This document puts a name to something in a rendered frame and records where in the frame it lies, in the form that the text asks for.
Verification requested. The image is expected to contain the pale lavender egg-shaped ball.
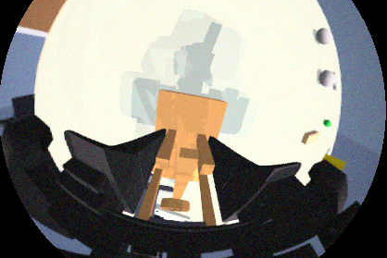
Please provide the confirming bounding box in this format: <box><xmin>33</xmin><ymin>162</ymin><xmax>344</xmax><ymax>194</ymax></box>
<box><xmin>316</xmin><ymin>28</ymin><xmax>332</xmax><ymax>45</ymax></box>
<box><xmin>319</xmin><ymin>69</ymin><xmax>335</xmax><ymax>88</ymax></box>

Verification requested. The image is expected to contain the yellow cup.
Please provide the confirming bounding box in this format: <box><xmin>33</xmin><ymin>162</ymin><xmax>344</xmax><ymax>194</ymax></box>
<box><xmin>324</xmin><ymin>154</ymin><xmax>346</xmax><ymax>171</ymax></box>

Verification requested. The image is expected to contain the green ball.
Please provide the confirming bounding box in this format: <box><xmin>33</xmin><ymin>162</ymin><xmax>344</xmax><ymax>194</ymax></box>
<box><xmin>323</xmin><ymin>119</ymin><xmax>331</xmax><ymax>128</ymax></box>

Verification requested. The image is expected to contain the orange wooden catapult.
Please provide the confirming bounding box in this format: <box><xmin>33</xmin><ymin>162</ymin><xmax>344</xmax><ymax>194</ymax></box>
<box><xmin>134</xmin><ymin>90</ymin><xmax>228</xmax><ymax>226</ymax></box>

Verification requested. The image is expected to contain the tan rectangular block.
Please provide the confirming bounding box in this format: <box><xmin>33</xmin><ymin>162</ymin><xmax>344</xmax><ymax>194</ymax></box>
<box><xmin>302</xmin><ymin>131</ymin><xmax>319</xmax><ymax>145</ymax></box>

